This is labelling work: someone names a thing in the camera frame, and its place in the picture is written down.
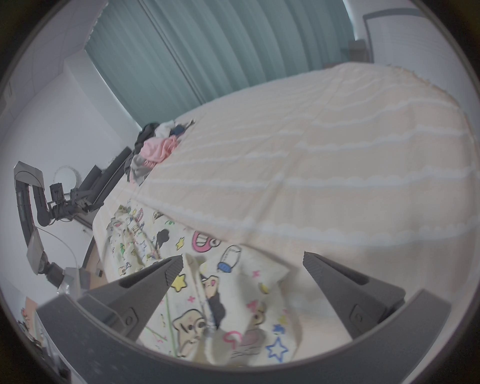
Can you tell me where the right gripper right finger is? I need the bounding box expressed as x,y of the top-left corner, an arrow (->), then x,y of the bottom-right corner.
303,251 -> 407,341

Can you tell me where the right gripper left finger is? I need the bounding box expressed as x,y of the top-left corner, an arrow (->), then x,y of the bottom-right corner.
80,255 -> 185,342

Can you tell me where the white printed pyjama top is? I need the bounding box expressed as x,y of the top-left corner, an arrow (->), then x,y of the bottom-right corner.
95,204 -> 305,368

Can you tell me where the grey knitted garment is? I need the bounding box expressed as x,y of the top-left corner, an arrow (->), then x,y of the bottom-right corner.
129,153 -> 153,185

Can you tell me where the black padded chair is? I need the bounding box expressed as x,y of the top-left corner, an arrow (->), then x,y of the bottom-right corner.
77,147 -> 134,213

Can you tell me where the pink garment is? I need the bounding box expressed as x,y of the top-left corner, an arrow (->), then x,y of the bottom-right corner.
140,136 -> 179,164

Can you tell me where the bed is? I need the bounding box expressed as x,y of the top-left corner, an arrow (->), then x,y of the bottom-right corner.
84,7 -> 480,370

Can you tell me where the black garment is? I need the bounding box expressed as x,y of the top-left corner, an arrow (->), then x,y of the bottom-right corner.
135,122 -> 162,153

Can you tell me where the white garment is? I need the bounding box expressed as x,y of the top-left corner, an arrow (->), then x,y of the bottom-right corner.
155,119 -> 196,139

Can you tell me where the grey bedside table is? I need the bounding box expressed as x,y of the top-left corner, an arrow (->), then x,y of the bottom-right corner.
348,38 -> 371,64

